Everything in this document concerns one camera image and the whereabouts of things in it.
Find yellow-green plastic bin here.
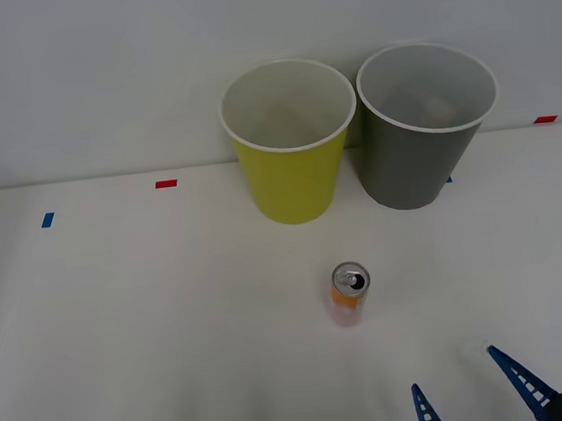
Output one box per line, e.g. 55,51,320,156
214,51,369,233

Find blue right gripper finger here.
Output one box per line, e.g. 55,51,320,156
411,379,452,421
485,337,562,421

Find grey plastic bin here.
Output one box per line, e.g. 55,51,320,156
352,33,511,215

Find orange and pink drink can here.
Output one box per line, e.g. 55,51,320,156
325,260,377,331

